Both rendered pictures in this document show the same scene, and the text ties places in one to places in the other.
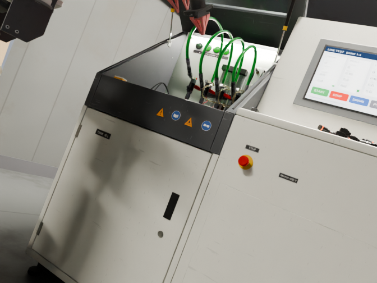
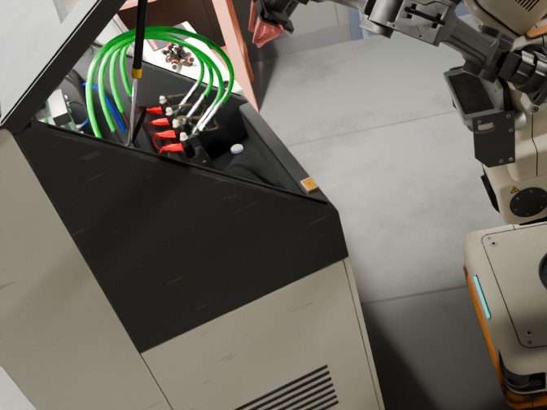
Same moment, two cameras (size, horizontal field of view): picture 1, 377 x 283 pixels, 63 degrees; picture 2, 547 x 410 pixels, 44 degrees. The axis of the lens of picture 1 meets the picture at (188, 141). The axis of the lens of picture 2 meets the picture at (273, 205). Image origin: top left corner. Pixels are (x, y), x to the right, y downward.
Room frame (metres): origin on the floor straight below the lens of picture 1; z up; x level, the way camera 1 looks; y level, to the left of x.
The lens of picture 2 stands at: (2.26, 1.44, 2.01)
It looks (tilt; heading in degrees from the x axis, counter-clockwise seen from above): 38 degrees down; 234
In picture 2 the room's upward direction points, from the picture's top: 17 degrees counter-clockwise
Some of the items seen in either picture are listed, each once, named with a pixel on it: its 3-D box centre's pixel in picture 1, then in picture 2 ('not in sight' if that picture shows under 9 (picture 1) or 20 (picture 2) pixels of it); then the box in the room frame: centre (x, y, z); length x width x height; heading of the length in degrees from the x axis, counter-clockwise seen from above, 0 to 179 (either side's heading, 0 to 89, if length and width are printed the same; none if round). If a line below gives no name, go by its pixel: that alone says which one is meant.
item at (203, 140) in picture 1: (152, 110); (284, 170); (1.28, 0.19, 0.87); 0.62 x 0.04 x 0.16; 65
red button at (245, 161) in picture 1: (244, 161); not in sight; (1.05, -0.20, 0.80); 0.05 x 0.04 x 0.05; 65
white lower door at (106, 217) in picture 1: (113, 205); not in sight; (1.26, 0.19, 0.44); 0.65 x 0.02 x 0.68; 65
